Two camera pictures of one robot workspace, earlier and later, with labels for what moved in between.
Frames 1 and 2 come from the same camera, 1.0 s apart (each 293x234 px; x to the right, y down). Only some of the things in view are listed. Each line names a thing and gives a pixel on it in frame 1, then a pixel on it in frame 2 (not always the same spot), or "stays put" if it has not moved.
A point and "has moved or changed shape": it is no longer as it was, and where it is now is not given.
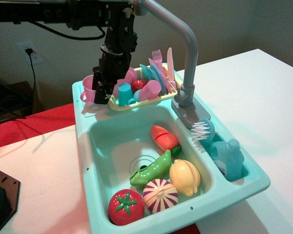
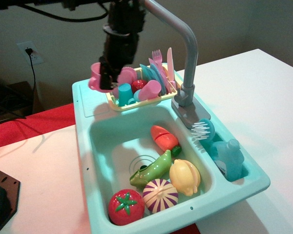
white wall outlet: x=36 y=58 stays put
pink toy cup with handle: x=89 y=94 has moved or changed shape
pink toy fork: x=157 y=57 stays put
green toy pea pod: x=155 y=170 stays put
